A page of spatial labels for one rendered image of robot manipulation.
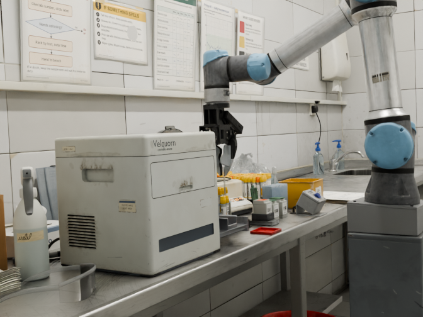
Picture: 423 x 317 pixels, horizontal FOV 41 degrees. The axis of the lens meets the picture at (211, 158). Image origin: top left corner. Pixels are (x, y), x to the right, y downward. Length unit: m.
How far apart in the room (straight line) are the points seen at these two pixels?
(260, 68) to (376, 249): 0.59
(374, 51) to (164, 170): 0.64
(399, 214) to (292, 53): 0.55
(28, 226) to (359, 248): 0.89
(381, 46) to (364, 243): 0.53
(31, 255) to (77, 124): 0.76
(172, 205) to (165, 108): 1.10
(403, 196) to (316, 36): 0.51
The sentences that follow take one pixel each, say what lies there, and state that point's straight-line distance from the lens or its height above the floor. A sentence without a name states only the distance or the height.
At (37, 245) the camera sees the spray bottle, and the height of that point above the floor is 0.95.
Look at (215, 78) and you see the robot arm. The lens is 1.62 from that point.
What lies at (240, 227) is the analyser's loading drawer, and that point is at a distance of 1.53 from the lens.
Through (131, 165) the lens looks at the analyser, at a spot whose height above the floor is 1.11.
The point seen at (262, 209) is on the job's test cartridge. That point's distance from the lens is 1.76.
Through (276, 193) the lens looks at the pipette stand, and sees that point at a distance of 1.97.
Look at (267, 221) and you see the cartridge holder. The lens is 1.75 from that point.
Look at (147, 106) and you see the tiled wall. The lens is 2.21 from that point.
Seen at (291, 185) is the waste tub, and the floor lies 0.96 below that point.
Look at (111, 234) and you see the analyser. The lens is 1.25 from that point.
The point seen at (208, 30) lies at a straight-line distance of 2.58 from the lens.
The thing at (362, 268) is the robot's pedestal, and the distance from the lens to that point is 1.64.
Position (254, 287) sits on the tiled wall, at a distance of 3.01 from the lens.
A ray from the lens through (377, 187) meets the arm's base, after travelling 1.63.
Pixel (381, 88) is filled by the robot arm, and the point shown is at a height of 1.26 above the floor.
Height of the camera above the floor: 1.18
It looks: 3 degrees down
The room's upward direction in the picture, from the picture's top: 2 degrees counter-clockwise
